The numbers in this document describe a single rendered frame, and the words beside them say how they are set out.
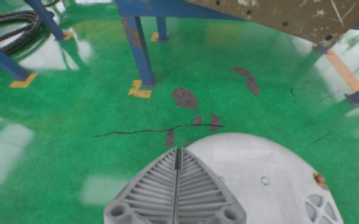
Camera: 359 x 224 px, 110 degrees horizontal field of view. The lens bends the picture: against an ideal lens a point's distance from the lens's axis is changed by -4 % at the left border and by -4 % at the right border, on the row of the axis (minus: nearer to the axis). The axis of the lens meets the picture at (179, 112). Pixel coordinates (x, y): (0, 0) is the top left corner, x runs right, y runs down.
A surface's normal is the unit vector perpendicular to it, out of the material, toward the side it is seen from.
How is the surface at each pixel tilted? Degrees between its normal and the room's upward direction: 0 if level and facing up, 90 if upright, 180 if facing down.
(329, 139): 0
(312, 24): 90
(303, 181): 0
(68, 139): 0
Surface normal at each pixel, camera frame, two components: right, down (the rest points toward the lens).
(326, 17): -0.62, 0.67
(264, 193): -0.01, -0.52
